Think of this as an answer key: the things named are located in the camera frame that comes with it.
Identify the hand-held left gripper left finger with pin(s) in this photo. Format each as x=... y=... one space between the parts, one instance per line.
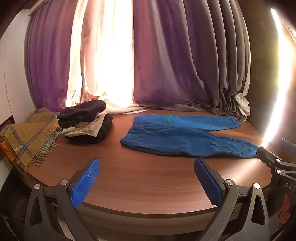
x=86 y=180

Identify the black folded garment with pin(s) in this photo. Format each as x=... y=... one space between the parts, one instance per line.
x=105 y=129

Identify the dark folded garment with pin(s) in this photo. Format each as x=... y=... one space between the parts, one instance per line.
x=81 y=111

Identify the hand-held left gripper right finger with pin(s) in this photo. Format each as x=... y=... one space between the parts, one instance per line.
x=207 y=180

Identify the orange object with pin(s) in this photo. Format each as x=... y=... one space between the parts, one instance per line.
x=4 y=148

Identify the yellow plaid scarf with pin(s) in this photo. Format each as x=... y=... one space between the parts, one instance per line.
x=25 y=134

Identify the cream sheer curtain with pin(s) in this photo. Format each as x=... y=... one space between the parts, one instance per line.
x=104 y=58

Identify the white bunched cloth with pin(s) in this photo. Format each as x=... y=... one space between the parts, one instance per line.
x=244 y=106

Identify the blue pants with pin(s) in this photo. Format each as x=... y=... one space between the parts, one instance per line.
x=185 y=139

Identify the light blue cloth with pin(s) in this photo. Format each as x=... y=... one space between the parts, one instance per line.
x=47 y=146

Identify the purple grey curtain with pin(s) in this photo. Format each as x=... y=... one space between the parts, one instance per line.
x=185 y=58

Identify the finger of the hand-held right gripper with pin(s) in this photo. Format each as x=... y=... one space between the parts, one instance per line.
x=268 y=156
x=289 y=144

